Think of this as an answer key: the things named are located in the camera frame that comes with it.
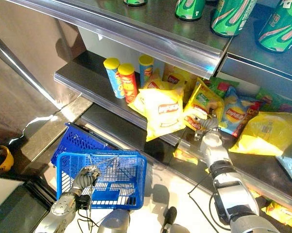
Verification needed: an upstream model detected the blue plastic basket with handle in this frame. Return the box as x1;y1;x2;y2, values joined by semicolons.
56;149;148;210

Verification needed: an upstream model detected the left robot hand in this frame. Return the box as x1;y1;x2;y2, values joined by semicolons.
72;166;102;194

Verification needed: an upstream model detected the dark shelf board with snacks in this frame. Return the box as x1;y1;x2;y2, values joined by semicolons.
53;50;292;212

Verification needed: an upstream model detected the blue chip bag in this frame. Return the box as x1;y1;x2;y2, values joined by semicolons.
219;86;258;136

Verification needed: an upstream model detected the red chip bag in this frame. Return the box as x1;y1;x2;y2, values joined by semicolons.
232;101;267;138

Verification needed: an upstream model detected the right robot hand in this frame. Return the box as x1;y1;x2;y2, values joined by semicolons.
193;116;221;142

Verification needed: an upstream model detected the silver robot left leg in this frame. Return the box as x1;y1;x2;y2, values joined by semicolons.
97;209;131;233

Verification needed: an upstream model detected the large yellow chip bag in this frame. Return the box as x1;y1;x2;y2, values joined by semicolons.
228;111;292;157
127;87;187;142

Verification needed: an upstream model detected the black cable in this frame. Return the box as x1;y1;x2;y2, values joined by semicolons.
188;174;232;232

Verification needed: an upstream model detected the white flat board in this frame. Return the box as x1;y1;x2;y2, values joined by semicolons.
0;175;25;206

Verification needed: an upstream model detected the grey metal shelf board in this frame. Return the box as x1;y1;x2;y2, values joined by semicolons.
215;3;292;91
4;0;234;80

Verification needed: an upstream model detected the pale blue snack bag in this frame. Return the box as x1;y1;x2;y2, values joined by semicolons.
276;145;292;190

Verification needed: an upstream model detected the silver robot right leg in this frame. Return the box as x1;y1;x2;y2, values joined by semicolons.
161;206;198;233

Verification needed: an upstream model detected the green soda can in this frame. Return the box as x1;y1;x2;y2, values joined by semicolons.
123;0;149;7
257;0;292;53
174;0;206;22
210;0;258;37

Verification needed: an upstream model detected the silver robot leg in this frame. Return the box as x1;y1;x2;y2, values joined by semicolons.
161;206;198;233
97;209;131;233

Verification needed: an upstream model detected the yellow round container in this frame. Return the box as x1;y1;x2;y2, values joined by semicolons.
0;144;15;172

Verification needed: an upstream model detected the red chip can yellow lid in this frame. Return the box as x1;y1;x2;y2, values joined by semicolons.
118;63;138;104

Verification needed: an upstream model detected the blue chip can yellow lid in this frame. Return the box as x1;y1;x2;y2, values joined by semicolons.
103;57;126;100
138;54;155;88

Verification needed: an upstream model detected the yellow chip bag green label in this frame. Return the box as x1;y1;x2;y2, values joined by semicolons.
183;77;225;132

